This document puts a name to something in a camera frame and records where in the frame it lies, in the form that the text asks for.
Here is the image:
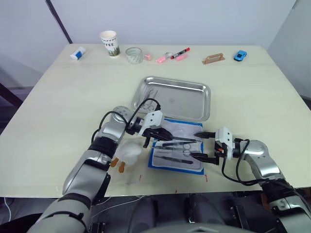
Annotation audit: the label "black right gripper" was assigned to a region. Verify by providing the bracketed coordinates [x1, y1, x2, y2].
[190, 132, 229, 166]

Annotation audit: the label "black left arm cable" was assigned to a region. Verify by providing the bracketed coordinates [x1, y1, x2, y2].
[91, 98, 161, 146]

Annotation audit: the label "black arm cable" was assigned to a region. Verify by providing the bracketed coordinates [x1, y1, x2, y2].
[91, 98, 161, 146]
[221, 138, 299, 195]

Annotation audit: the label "blue surgical instrument pack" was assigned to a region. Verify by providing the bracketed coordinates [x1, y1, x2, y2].
[147, 118, 206, 176]

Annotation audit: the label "white goose plush toy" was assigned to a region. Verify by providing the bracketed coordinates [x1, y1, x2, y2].
[110, 141, 143, 174]

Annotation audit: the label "metal scalpel handle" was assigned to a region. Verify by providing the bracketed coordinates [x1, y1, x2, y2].
[155, 155, 194, 165]

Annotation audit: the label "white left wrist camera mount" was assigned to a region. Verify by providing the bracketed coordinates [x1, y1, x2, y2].
[137, 110, 164, 136]

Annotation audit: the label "blue toy car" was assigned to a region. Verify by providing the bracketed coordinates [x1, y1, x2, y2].
[233, 50, 248, 62]

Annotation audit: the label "metal tray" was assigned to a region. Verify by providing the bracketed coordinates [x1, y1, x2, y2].
[130, 76, 211, 122]

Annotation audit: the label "brown wooden handle block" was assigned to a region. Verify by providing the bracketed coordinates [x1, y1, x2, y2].
[201, 52, 226, 65]

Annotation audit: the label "white blue small bottle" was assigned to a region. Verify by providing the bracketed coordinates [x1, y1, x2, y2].
[69, 46, 87, 61]

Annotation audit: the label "silver surgical scissors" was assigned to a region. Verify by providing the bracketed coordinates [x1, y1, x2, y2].
[157, 143, 195, 156]
[142, 103, 156, 114]

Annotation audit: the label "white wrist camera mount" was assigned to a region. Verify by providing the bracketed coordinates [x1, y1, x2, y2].
[137, 110, 164, 136]
[215, 126, 236, 160]

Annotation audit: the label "red black marker pen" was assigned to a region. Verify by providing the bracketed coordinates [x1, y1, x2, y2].
[170, 47, 191, 60]

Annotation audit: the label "paper coffee cup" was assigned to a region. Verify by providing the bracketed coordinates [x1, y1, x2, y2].
[99, 31, 121, 59]

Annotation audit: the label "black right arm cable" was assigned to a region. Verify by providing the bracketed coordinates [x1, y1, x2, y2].
[221, 138, 299, 195]

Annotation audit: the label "dark metal forceps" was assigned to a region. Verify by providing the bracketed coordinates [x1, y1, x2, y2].
[154, 142, 187, 149]

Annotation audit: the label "dark metal tweezers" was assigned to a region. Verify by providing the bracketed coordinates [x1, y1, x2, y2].
[169, 136, 203, 143]

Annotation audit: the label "dark metal rack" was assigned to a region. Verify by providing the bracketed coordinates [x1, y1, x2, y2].
[0, 82, 25, 136]

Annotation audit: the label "thin white cable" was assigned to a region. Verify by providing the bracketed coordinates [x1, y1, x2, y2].
[3, 196, 13, 222]

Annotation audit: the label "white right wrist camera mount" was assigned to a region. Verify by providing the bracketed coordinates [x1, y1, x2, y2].
[215, 126, 236, 160]

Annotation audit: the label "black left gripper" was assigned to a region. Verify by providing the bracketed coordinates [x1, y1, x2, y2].
[139, 126, 174, 149]

